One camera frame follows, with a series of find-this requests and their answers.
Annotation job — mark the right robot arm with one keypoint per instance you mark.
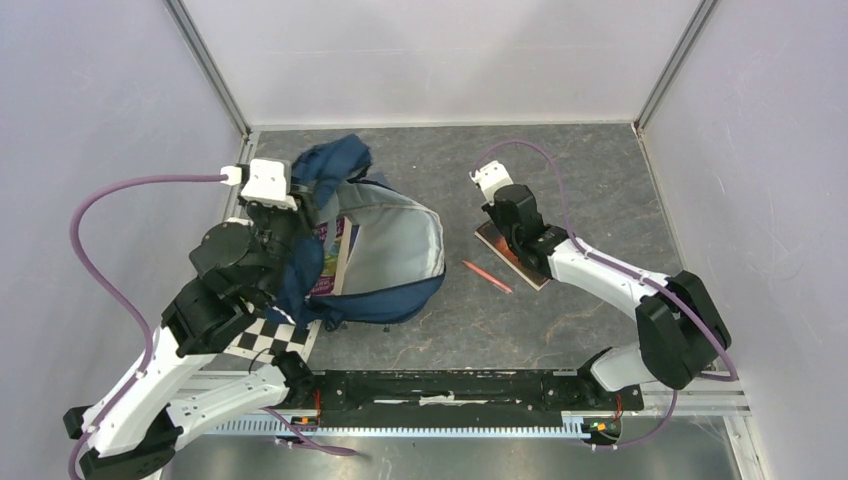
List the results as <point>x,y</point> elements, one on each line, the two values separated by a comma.
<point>680,333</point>

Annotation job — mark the Three Days dark book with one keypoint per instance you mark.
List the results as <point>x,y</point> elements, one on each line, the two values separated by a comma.
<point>495,241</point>

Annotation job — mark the checkerboard calibration board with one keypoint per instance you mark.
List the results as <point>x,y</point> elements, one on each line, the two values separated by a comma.
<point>263,340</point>

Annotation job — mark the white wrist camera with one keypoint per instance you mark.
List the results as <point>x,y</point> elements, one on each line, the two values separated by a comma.
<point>263,181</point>
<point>490,178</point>

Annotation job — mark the aluminium frame rail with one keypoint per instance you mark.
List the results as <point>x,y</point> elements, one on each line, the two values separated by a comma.
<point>701,398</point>

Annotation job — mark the navy blue backpack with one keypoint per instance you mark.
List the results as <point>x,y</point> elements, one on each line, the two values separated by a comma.
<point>397,263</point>

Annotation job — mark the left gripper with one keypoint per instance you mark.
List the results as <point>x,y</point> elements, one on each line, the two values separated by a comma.
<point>304,213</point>

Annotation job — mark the purple Treehouse book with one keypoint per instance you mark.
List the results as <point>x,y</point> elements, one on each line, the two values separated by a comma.
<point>336,256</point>

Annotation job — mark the orange pencil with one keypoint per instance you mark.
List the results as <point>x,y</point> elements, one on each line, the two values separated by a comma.
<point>488,277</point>

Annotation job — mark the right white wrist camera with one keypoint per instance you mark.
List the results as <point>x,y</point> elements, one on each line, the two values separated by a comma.
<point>490,178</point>

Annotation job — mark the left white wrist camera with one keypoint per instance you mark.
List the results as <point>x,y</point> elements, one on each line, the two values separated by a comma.
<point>263,181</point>

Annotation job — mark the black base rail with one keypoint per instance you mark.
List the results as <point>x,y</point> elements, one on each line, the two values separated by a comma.
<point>455,398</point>

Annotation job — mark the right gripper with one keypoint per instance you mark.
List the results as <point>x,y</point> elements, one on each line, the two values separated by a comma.
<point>498,225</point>

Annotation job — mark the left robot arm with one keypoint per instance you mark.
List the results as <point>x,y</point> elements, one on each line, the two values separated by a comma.
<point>139,426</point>

